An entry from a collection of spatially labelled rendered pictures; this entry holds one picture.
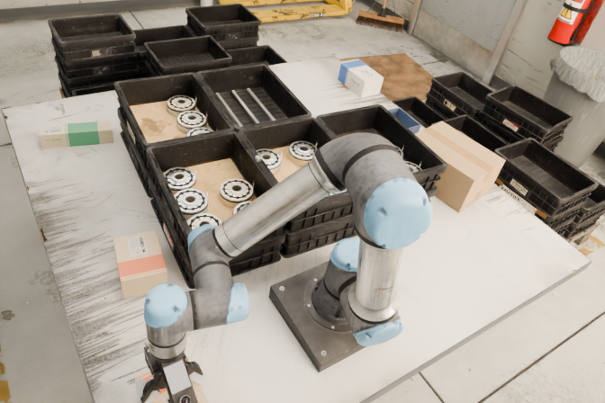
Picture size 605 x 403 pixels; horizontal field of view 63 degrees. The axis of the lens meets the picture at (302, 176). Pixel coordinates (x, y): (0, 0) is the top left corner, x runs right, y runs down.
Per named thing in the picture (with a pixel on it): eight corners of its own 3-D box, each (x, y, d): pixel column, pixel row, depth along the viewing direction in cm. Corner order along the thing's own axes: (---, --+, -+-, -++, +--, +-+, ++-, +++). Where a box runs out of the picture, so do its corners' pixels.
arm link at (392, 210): (379, 291, 128) (404, 137, 89) (404, 344, 119) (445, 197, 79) (336, 304, 126) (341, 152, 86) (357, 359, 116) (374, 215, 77)
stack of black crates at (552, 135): (541, 182, 302) (579, 120, 273) (507, 197, 285) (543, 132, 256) (489, 143, 327) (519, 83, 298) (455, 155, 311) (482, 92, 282)
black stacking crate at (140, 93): (233, 157, 170) (235, 130, 163) (147, 176, 156) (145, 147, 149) (194, 99, 195) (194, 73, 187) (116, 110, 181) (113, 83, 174)
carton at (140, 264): (115, 255, 145) (112, 237, 140) (157, 246, 149) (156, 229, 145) (122, 298, 134) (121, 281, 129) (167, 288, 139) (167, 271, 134)
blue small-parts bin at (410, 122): (382, 147, 207) (386, 134, 203) (361, 128, 216) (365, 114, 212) (417, 138, 217) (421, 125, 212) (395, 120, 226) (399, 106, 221)
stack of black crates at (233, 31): (236, 63, 361) (240, 3, 333) (256, 83, 343) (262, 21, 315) (185, 71, 341) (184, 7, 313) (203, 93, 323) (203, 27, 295)
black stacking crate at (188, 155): (286, 238, 145) (292, 210, 138) (189, 268, 131) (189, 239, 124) (233, 158, 170) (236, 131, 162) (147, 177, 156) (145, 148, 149)
